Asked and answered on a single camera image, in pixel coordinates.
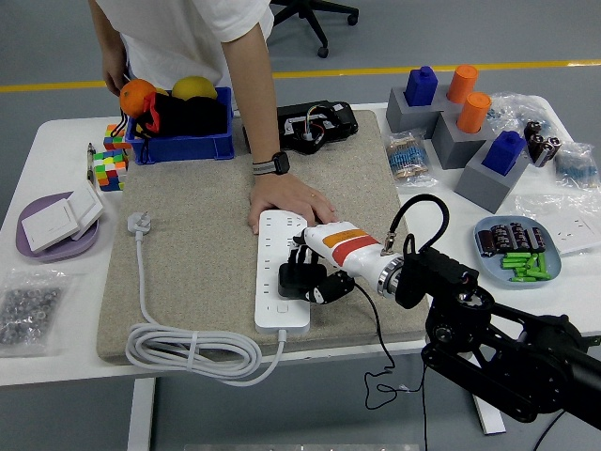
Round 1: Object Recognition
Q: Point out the large white switch panel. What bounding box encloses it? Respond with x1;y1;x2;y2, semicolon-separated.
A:
21;198;82;254

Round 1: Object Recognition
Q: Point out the grey block with orange cylinder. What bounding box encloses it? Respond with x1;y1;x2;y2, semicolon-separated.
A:
431;110;499;170

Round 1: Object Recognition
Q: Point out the black red cloth pouch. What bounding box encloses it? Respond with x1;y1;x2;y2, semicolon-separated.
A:
135;91;230;140

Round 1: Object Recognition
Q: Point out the orange fruit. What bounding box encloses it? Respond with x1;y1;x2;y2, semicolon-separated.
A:
119;78;159;119

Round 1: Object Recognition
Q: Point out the blue plastic bin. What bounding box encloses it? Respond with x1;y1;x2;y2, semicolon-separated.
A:
124;86;236;165

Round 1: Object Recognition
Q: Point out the large clear resistor bag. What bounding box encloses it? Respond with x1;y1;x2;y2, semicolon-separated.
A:
487;91;558;140

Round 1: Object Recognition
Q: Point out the small colourful puzzle cube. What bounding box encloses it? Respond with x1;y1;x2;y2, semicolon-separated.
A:
102;122;133;151

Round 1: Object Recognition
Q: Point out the black hanging cable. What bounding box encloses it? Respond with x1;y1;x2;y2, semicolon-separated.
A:
421;365;431;451

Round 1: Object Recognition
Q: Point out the small white switch panel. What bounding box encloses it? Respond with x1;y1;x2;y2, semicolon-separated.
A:
62;180;105;241

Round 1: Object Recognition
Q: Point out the white power strip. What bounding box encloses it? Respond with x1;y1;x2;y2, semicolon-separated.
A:
253;210;312;335

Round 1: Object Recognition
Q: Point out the black floor cable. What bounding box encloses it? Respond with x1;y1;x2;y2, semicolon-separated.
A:
534;411;564;451

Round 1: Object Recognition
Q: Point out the black plug adapter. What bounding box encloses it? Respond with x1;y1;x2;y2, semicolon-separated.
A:
277;262;328;300

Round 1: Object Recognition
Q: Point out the black office chair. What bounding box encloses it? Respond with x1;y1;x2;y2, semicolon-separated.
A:
270;0;361;59

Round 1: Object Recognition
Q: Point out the black open electronic device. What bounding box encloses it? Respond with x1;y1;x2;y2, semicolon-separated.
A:
241;101;359;155

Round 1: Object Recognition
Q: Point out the grey-brown mat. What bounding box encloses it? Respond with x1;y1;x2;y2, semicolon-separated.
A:
96;109;434;365

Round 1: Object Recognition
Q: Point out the person's right hand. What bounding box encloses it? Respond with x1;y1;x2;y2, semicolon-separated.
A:
101;46;131;98

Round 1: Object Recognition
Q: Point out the white table leg with foot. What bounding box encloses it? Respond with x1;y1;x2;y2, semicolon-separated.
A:
471;398;507;436

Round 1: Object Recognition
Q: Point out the large colourful puzzle cube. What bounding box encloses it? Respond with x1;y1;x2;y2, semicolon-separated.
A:
92;148;131;193

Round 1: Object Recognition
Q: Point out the bag of metal nuts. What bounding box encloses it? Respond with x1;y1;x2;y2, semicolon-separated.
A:
0;268;79;358

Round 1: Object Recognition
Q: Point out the person's left hand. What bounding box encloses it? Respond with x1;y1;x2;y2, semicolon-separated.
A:
247;172;338;236

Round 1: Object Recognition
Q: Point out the black grey wristwatch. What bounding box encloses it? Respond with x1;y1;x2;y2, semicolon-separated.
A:
252;150;291;177

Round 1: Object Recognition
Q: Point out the yellow lemon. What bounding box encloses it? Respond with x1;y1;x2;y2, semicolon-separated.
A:
171;75;220;101

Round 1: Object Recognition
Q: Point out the white power cord with plug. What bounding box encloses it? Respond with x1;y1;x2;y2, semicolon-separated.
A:
124;210;287;387

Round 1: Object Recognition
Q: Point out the blue peg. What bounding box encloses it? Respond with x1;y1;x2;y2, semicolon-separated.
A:
482;130;528;178
404;65;439;108

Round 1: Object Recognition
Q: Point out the grey block with blue peg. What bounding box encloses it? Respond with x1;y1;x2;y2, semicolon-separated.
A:
385;84;455;134
454;135;534;215

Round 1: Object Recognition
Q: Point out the thin black adapter cord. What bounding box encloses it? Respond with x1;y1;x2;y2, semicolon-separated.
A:
351;281;426;412

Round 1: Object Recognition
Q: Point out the orange cylinder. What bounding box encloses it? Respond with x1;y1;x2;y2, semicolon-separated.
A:
455;91;493;133
446;64;481;104

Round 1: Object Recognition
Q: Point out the white socket in clear bag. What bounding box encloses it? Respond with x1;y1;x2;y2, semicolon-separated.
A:
515;194;601;257

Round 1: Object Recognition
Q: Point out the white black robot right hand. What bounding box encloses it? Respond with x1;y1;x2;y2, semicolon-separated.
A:
280;220;404;305

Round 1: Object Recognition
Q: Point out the light blue plate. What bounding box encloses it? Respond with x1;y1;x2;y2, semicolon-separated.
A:
472;215;563;290

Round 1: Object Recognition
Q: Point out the purple tray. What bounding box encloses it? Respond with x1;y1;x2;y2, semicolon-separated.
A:
15;191;102;263

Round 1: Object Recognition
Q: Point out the bag of brown-blue resistors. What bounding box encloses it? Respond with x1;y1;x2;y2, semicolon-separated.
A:
384;130;440;194

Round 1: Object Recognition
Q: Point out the small blue resistor bag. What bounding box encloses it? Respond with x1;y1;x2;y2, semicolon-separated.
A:
553;140;601;192

